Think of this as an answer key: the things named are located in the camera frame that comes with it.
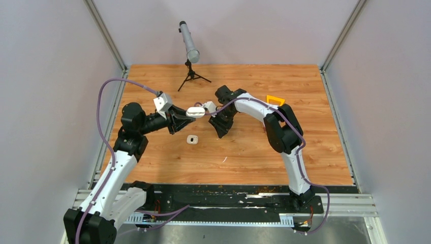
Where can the grey microphone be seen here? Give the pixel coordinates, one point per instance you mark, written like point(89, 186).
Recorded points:
point(193, 54)

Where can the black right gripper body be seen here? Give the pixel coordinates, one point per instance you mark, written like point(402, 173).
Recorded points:
point(223, 119)

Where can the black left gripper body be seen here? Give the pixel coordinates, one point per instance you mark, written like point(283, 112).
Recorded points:
point(172, 121)

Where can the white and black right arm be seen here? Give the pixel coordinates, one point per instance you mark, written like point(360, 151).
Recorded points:
point(283, 131)

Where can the black microphone tripod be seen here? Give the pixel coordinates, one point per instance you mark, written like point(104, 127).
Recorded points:
point(192, 75)

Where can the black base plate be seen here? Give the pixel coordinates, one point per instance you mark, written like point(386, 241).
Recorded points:
point(228, 203)

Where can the white gold-trimmed earbud case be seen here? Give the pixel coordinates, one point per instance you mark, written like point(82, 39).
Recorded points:
point(192, 139)

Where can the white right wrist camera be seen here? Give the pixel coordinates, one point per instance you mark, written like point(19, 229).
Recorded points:
point(210, 107)

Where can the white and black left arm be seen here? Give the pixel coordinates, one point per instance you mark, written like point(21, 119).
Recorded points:
point(100, 215)

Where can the yellow triangular plastic frame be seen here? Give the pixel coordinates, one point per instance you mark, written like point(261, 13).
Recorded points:
point(275, 100)

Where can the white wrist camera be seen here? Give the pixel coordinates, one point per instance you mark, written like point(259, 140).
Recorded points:
point(162, 104)
point(210, 107)

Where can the white oval earbud case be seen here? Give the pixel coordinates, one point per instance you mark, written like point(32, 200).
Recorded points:
point(195, 112)

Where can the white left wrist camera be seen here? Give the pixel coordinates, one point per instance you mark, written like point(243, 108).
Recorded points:
point(162, 104)

